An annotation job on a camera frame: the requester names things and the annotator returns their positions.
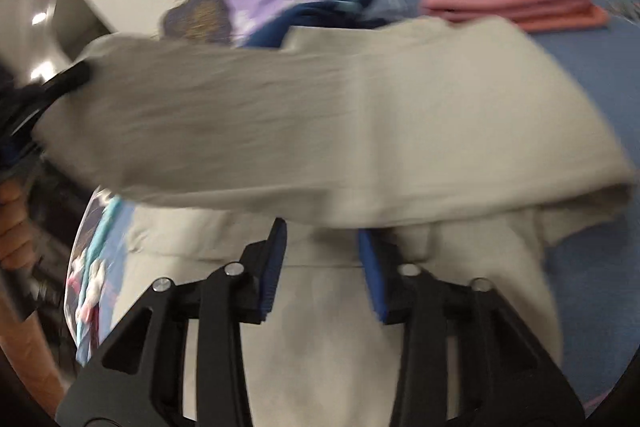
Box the person's left hand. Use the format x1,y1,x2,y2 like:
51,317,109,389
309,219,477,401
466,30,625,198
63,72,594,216
0,181,40,270

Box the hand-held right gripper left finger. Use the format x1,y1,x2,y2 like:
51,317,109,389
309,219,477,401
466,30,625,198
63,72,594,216
55,217,288,427

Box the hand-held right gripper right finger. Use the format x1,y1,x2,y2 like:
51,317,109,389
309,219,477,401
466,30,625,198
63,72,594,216
357,229,586,427

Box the blue printed bed sheet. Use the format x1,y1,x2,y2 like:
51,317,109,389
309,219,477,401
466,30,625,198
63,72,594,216
65,0,640,410

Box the beige pants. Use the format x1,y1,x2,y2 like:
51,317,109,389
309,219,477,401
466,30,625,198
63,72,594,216
31,16,638,427

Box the dark leaf printed pillow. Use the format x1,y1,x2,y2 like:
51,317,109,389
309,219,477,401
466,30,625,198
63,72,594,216
160,0,237,46

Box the navy star printed garment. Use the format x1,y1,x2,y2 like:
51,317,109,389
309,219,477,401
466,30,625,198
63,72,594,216
247,0,391,50

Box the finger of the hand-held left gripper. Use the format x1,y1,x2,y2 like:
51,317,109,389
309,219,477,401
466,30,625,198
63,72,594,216
30,61,93,108

